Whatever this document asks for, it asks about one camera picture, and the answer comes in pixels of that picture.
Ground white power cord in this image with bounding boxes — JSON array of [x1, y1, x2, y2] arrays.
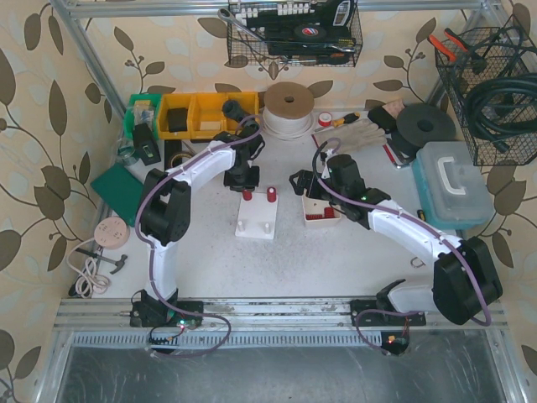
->
[[66, 238, 112, 299]]

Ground orange handled pliers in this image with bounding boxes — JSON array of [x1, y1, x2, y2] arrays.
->
[[427, 28, 469, 63]]

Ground red white tape roll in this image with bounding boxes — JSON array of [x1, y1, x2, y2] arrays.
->
[[318, 112, 332, 127]]

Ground brass padlock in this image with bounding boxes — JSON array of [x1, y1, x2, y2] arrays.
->
[[410, 257, 425, 269]]

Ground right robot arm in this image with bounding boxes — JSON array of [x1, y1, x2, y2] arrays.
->
[[289, 154, 503, 325]]

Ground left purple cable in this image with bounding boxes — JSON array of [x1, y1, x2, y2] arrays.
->
[[133, 115, 263, 359]]

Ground aluminium front rail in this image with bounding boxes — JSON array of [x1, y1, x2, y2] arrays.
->
[[53, 296, 509, 337]]

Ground yellow bin with pipe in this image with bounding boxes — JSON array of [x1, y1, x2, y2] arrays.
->
[[222, 92, 259, 139]]

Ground wire basket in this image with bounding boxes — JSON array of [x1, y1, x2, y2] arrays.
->
[[434, 25, 536, 166], [222, 1, 362, 71]]

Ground brown tape roll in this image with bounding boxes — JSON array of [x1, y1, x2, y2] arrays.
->
[[168, 152, 193, 168]]

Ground black foam disc spool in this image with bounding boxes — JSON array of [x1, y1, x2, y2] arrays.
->
[[391, 103, 456, 157]]

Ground small hammer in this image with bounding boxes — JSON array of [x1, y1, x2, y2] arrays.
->
[[76, 248, 128, 275]]

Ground clear glass jar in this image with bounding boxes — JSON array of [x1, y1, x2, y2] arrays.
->
[[116, 137, 138, 166]]

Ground white peg base plate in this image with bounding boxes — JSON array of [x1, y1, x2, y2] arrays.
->
[[235, 190, 278, 240]]

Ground round beige power socket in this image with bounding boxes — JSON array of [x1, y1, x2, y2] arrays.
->
[[93, 216, 130, 249]]

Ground black green meter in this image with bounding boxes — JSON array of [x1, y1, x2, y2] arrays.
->
[[133, 123, 161, 165]]

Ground black tape roll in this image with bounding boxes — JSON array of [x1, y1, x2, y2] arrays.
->
[[293, 24, 326, 43]]

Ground red handled tool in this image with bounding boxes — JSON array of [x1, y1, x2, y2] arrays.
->
[[383, 139, 413, 170]]

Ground grey pipe fitting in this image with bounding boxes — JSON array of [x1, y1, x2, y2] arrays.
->
[[222, 100, 259, 136]]

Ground large red spring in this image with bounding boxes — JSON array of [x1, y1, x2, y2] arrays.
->
[[266, 186, 278, 203], [242, 190, 253, 201]]

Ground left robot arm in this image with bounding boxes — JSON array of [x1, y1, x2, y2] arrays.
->
[[131, 121, 264, 327]]

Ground yellow bin with card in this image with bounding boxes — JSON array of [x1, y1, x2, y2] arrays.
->
[[188, 92, 227, 141]]

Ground centre wire basket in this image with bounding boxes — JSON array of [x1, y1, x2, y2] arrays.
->
[[222, 1, 362, 71]]

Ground yellow bin with black box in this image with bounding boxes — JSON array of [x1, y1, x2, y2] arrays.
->
[[156, 93, 195, 140]]

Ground right wire basket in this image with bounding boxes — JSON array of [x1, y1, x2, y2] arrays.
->
[[434, 25, 536, 166]]

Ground white spring tray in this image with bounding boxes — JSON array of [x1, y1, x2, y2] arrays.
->
[[301, 195, 342, 229]]

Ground white work glove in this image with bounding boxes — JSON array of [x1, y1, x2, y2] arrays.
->
[[312, 118, 387, 154]]

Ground green storage bin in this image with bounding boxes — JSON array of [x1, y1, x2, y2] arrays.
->
[[123, 94, 161, 139]]

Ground small yellow black screwdriver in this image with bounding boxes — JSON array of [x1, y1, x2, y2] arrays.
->
[[416, 209, 427, 222]]

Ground black coiled hose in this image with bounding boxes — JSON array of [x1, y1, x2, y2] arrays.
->
[[464, 25, 537, 148]]

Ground black brush block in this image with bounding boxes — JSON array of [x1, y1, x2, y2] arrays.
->
[[368, 99, 405, 133]]

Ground teal clear toolbox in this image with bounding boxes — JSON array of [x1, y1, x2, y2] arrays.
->
[[411, 141, 494, 230]]

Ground black ribbed block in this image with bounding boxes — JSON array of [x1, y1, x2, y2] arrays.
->
[[164, 140, 183, 169]]

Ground purple cable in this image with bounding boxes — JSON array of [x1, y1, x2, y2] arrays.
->
[[133, 115, 263, 359], [312, 137, 493, 358]]

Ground white cable spool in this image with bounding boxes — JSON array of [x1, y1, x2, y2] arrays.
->
[[263, 81, 315, 141]]

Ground silver wrench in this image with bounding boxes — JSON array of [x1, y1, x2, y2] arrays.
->
[[217, 8, 265, 43]]

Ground green plastic case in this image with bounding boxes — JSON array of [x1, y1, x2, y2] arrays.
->
[[91, 163, 143, 227]]

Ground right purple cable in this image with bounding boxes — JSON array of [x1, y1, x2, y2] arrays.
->
[[312, 137, 493, 358]]

